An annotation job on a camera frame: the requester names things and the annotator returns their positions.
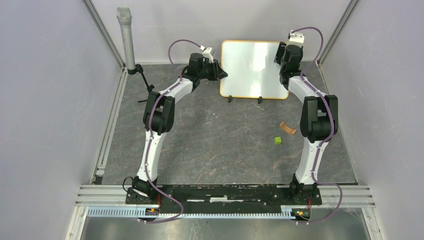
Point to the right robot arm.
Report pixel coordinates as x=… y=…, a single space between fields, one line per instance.
x=318 y=121

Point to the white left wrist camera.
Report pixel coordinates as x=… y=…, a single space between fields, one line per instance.
x=207 y=53

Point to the grey microphone on stand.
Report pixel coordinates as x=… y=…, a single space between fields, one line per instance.
x=124 y=17

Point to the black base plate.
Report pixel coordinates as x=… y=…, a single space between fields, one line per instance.
x=222 y=199

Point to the aluminium frame rail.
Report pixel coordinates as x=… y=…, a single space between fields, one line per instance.
x=109 y=201

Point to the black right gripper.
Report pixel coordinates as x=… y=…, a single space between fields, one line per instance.
x=280 y=52

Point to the yellow-framed whiteboard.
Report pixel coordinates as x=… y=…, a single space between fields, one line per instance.
x=252 y=72

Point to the black whiteboard stand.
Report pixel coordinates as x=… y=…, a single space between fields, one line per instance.
x=231 y=98

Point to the green cube block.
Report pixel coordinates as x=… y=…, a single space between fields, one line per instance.
x=277 y=140

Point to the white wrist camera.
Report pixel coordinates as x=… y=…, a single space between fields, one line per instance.
x=296 y=38
x=207 y=53

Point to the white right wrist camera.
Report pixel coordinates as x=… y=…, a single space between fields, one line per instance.
x=296 y=38

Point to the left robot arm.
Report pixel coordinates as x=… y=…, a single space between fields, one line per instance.
x=159 y=116

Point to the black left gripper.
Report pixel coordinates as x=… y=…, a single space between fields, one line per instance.
x=217 y=73

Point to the curved wooden block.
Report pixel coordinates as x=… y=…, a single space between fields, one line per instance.
x=287 y=129

